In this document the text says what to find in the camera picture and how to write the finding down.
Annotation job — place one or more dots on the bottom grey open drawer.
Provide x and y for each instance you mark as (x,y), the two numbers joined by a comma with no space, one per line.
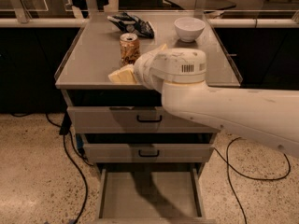
(150,194)

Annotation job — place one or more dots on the black power adapter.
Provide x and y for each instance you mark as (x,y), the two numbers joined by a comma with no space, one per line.
(66,124)

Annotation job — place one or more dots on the grey drawer cabinet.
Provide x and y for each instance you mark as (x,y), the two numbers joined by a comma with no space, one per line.
(83,79)

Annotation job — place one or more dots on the white bowl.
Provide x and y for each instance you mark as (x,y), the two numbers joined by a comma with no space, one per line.
(189,29)

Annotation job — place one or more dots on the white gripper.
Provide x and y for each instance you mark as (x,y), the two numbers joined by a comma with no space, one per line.
(140,68)

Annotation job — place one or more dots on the dark blue chip bag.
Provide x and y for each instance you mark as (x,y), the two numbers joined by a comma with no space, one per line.
(128,23)

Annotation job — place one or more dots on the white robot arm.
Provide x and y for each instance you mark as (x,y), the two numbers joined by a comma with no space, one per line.
(270,117)

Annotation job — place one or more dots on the top grey drawer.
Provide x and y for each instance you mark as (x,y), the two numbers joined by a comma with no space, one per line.
(104,119)

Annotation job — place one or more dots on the middle grey drawer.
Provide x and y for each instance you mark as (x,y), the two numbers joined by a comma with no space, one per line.
(148,153)

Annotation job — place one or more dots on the white horizontal rail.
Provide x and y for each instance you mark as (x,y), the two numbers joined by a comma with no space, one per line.
(217,23)

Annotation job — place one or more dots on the orange soda can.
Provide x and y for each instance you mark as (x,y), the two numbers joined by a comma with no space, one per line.
(130,50)

